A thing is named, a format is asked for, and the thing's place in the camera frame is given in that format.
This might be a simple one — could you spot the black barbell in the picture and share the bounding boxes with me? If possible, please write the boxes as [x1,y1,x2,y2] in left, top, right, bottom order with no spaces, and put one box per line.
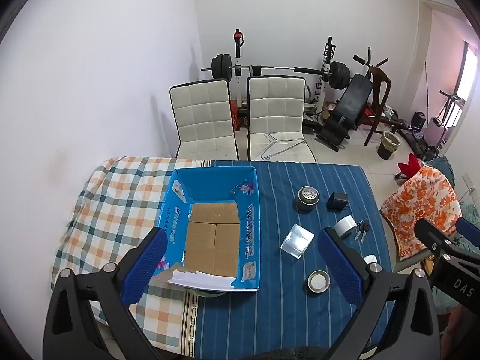
[200,53,351,91]

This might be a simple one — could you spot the steel shaker tin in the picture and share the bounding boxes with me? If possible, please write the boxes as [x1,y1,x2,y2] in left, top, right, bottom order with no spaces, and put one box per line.
[297,186,320,212]

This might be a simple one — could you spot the gold round tin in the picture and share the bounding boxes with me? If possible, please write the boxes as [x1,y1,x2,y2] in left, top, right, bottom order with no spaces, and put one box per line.
[307,270,331,295]

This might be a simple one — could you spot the white barbell rack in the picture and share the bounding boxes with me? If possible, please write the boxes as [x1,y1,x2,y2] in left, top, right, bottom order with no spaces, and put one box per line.
[230,28,336,121]

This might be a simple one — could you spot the bunch of keys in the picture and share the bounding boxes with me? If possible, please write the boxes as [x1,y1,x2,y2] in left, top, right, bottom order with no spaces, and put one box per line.
[354,219,371,242]

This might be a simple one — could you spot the person's right forearm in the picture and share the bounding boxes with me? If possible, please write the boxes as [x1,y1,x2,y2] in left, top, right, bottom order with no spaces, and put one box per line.
[442,305,473,349]

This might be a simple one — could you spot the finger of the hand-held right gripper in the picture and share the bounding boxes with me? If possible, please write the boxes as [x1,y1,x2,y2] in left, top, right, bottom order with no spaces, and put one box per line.
[455,217,480,249]
[414,217,456,251]

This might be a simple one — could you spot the black weight bench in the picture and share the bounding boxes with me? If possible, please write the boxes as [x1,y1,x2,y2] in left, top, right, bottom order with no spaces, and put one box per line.
[314,73,374,152]

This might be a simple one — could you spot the dark trash bin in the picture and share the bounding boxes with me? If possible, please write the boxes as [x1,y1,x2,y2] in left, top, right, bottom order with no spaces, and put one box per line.
[377,131,400,160]

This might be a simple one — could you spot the blue cardboard box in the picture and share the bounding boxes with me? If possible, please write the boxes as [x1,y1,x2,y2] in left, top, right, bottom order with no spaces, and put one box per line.
[157,165,261,293]

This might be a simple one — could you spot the black exercise machine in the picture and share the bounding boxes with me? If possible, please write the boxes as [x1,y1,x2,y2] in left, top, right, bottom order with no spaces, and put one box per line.
[397,90,466,158]

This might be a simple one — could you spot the brown wooden chair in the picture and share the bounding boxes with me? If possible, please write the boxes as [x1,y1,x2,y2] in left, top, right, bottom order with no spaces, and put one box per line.
[363,65,404,147]

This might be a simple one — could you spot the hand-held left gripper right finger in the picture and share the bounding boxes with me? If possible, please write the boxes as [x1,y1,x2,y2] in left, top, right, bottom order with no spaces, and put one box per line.
[317,227,445,360]

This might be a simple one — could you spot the plaid cloth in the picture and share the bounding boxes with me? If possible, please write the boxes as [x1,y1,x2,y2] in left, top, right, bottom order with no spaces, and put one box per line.
[52,156,211,349]

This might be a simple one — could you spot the red object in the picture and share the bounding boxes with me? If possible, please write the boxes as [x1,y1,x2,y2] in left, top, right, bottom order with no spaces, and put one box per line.
[229,100,241,131]

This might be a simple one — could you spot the red cloth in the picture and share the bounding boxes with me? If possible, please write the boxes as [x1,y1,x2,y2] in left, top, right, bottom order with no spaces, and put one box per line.
[397,154,421,177]

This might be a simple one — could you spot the white tape roll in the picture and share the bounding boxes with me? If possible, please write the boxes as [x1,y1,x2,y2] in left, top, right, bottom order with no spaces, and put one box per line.
[333,217,359,239]

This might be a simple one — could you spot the metal clothes hangers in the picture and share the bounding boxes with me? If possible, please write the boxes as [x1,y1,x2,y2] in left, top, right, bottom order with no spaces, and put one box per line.
[260,132,304,160]

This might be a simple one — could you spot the blue striped tablecloth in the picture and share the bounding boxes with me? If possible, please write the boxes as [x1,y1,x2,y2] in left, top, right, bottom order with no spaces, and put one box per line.
[187,159,394,360]

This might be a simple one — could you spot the black power adapter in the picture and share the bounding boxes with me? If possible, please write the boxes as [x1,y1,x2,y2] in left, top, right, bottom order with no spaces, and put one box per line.
[326,192,348,211]

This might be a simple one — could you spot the clear plastic box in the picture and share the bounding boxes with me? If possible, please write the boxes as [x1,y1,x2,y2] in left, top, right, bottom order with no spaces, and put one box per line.
[280,224,315,259]

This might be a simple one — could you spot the orange floral cloth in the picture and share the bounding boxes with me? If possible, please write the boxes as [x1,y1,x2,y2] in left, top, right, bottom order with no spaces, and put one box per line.
[382,167,463,261]

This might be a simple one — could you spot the white quilted chair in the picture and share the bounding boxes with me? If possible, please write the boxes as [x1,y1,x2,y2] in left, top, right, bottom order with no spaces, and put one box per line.
[246,76,317,164]
[169,79,239,160]

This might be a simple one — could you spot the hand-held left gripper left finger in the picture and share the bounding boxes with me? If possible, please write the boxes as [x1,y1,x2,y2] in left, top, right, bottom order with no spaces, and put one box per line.
[43,227,169,360]

